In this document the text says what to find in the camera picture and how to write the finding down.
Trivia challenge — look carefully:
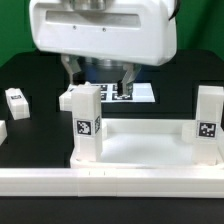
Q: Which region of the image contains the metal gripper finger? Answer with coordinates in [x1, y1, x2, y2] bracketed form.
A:
[117, 63, 141, 96]
[61, 54, 81, 85]

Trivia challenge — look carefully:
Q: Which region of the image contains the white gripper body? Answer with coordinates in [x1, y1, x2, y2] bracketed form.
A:
[29, 0, 178, 66]

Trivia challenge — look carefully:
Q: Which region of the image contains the white desk top tray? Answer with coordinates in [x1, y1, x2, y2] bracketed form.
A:
[70, 119, 224, 169]

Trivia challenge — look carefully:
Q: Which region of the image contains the fiducial marker sheet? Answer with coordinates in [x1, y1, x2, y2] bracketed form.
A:
[100, 83, 155, 103]

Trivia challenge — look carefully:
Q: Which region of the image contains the white front fence rail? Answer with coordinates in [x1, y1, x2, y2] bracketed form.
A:
[0, 167, 224, 198]

